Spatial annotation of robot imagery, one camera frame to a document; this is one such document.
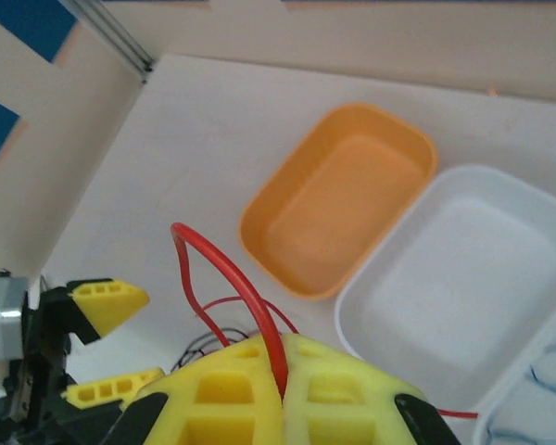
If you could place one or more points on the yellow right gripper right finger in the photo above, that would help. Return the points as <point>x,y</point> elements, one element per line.
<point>352,408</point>

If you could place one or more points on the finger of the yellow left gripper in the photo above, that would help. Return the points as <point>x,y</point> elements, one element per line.
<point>111,387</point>
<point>111,306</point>

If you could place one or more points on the aluminium frame post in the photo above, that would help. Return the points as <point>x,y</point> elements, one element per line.
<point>116,37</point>

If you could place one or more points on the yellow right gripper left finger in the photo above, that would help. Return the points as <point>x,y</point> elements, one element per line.
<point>222,408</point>

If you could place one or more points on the orange plastic tray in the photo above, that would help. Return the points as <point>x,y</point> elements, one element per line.
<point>343,208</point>

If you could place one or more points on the white plastic tray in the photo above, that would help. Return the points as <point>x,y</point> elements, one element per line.
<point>528,403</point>
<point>463,278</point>

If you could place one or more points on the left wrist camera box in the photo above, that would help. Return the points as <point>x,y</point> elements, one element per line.
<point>0,320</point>

